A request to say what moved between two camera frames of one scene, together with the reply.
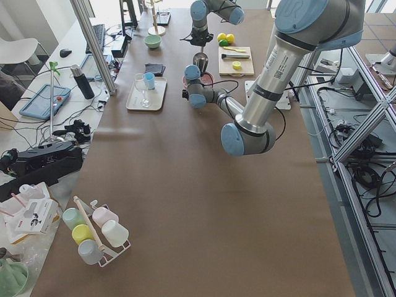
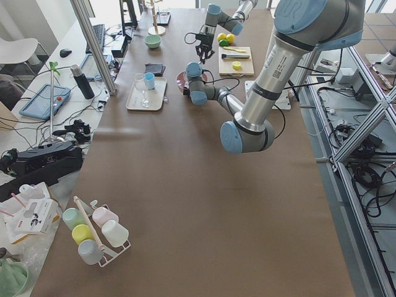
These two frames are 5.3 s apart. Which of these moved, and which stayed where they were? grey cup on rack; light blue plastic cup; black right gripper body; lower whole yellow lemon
Moved: black right gripper body
Stayed: lower whole yellow lemon; grey cup on rack; light blue plastic cup
